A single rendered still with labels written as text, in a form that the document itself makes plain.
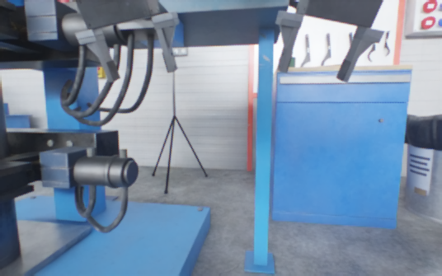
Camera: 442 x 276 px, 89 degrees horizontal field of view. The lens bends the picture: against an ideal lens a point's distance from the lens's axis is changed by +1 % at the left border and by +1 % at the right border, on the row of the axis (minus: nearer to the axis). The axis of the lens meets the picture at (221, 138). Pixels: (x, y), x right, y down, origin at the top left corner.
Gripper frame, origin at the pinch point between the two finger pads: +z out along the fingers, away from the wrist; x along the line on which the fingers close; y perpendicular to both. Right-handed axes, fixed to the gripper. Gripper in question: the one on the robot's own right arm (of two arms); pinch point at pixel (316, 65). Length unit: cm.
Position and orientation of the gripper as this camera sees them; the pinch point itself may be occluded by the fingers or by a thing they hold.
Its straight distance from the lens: 51.5
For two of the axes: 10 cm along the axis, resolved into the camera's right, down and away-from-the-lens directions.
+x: 9.8, 1.0, 1.5
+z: -1.6, 8.5, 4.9
